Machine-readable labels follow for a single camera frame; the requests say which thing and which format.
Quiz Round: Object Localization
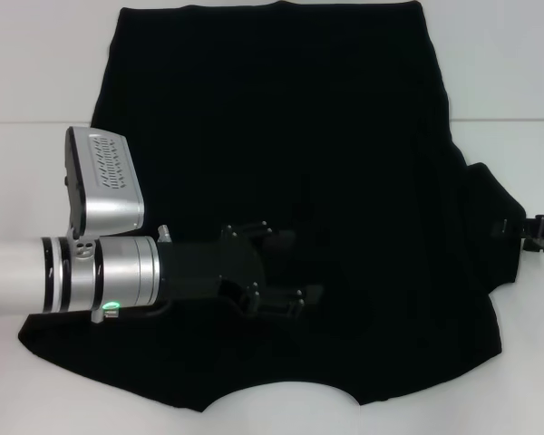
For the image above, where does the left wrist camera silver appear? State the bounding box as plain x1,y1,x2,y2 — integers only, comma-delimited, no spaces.
64,125,147,240

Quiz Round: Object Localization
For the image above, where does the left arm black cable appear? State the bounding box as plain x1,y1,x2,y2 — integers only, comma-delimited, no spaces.
142,296,176,317

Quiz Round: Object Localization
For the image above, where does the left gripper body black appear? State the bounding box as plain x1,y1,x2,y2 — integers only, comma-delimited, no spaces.
156,223,267,319

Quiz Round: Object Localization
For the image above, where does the black shirt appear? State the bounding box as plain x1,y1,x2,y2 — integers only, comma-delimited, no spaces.
16,0,529,403

